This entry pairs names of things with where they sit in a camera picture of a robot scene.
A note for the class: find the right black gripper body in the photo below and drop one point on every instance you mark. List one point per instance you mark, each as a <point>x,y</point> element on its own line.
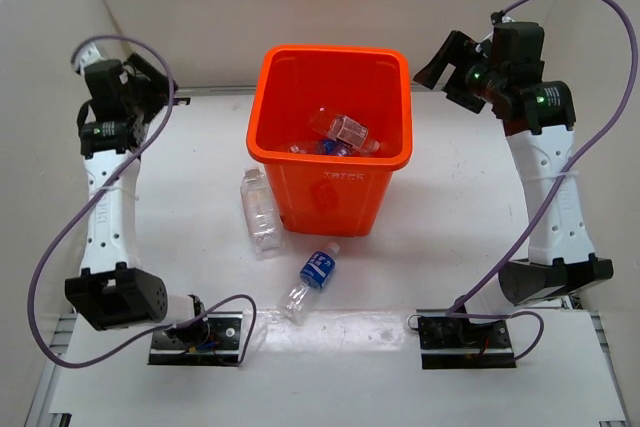
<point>482,79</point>

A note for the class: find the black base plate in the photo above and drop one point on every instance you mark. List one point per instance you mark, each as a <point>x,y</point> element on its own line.
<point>458,344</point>
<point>213,342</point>

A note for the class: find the blue bottle inside bin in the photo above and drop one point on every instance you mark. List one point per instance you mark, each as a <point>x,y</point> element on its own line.
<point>330,147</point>

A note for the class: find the green white label bottle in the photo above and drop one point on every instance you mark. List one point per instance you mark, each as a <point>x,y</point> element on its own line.
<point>344,129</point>

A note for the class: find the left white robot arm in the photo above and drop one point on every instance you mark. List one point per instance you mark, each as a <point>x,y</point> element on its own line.
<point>112,290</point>

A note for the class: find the clear apple juice bottle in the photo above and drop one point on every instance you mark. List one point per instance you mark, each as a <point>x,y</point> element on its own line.
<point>264,226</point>

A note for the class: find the dark blue label bottle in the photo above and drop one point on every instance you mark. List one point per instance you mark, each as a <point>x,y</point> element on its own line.
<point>303,293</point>

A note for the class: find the orange plastic bin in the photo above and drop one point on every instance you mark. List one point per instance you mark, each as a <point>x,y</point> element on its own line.
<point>323,194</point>

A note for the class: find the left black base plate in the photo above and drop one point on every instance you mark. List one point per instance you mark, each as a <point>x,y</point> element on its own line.
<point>213,342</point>

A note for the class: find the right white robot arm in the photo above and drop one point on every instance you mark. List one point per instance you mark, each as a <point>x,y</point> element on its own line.
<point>538,118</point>

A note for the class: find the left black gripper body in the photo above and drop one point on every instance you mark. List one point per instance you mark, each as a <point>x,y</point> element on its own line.
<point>140,103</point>

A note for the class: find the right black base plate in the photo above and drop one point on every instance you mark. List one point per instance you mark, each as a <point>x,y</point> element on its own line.
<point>458,344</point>

